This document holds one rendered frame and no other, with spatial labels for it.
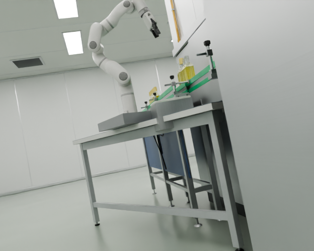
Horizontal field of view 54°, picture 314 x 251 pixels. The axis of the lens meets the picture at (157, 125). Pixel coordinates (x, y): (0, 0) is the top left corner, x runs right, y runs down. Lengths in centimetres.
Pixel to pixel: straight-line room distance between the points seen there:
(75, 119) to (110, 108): 92
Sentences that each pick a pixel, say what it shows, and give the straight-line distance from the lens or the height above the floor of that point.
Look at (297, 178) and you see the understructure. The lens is 87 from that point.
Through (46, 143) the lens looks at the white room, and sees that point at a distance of 795.
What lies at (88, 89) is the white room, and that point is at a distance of 800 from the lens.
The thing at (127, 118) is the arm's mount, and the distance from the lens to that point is 188.
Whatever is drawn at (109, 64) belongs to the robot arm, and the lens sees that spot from 211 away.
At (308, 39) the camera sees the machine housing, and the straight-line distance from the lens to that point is 76.
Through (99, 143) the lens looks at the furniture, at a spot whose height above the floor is 68.
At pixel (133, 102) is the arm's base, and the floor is 91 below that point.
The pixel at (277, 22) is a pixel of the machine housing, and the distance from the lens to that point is 84.
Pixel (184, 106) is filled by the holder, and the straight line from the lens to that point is 178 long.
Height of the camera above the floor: 63
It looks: 2 degrees up
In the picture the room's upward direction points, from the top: 11 degrees counter-clockwise
